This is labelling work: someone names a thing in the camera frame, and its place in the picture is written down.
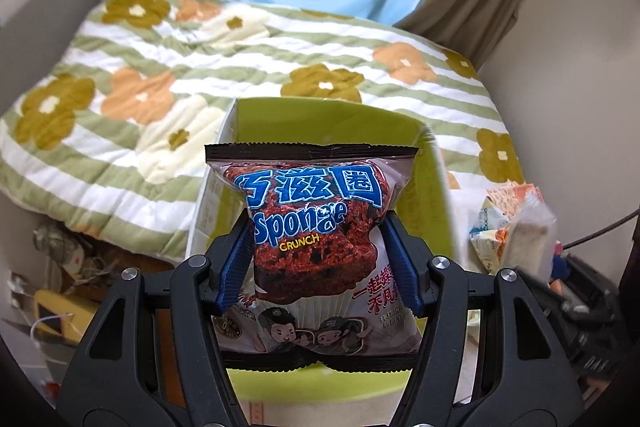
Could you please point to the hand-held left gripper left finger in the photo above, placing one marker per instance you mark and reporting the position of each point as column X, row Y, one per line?
column 234, row 268

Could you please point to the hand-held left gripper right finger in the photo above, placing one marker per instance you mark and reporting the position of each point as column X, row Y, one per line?
column 401, row 258

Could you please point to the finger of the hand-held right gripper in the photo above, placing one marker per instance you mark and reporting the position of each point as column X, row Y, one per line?
column 561, row 268

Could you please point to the green cardboard box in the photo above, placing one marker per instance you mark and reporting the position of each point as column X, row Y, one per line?
column 320, row 122

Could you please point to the white blue snack packet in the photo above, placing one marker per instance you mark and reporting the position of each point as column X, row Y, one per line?
column 481, row 216

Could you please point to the yellow snack packet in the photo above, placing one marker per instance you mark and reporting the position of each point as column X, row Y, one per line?
column 487, row 248

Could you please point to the translucent white snack packet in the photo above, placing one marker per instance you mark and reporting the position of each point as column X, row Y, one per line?
column 531, row 237

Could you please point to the green striped floral blanket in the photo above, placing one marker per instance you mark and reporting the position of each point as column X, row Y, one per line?
column 200, row 57

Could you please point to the yellow box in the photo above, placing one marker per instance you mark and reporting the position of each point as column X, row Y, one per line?
column 60, row 312

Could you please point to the brown chocolate cake snack packet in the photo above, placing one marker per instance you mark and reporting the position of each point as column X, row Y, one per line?
column 310, row 227

